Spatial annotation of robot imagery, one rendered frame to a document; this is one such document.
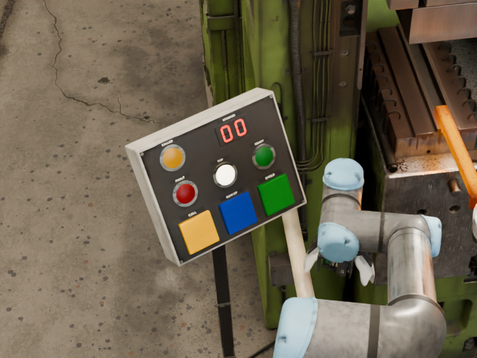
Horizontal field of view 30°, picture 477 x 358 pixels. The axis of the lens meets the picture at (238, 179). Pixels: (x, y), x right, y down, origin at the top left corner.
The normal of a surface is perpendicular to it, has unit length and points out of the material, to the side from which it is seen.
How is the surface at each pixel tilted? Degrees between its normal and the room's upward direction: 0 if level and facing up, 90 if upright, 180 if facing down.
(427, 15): 90
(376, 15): 90
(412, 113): 0
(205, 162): 60
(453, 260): 90
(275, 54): 90
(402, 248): 35
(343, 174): 0
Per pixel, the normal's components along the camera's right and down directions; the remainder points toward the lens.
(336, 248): -0.15, 0.73
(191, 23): -0.04, -0.68
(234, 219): 0.43, 0.19
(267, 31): 0.11, 0.73
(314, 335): -0.10, -0.29
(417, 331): 0.48, -0.46
